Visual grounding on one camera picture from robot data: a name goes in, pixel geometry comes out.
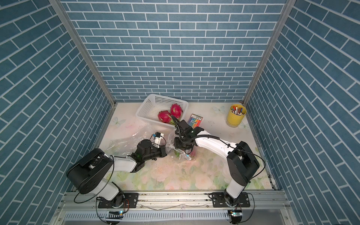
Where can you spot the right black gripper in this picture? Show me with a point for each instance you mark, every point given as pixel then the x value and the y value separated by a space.
pixel 177 145

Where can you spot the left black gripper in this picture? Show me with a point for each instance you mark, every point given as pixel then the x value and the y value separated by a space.
pixel 162 152

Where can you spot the clear zip-top bag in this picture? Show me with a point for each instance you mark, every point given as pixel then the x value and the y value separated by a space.
pixel 170 146
pixel 125 146

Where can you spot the pink dragon fruit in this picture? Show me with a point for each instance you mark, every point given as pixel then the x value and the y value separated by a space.
pixel 176 111
pixel 165 117

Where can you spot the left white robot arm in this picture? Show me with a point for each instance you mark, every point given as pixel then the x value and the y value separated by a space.
pixel 88 174

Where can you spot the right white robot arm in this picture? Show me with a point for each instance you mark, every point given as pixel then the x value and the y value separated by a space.
pixel 242 162

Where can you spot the highlighter marker pack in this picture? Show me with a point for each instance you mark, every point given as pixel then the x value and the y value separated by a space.
pixel 195 120

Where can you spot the white plastic mesh basket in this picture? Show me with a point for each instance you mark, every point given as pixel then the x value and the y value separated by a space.
pixel 153 104

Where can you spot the yellow pen cup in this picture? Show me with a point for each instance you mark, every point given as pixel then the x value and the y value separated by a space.
pixel 235 115

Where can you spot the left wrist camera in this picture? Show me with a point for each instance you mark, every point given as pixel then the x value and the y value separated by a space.
pixel 158 137

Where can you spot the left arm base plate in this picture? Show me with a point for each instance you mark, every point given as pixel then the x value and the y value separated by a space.
pixel 118 200

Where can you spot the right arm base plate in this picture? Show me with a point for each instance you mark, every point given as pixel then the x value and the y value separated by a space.
pixel 222 200

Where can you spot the aluminium mounting rail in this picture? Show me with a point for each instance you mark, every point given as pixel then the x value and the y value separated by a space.
pixel 204 207

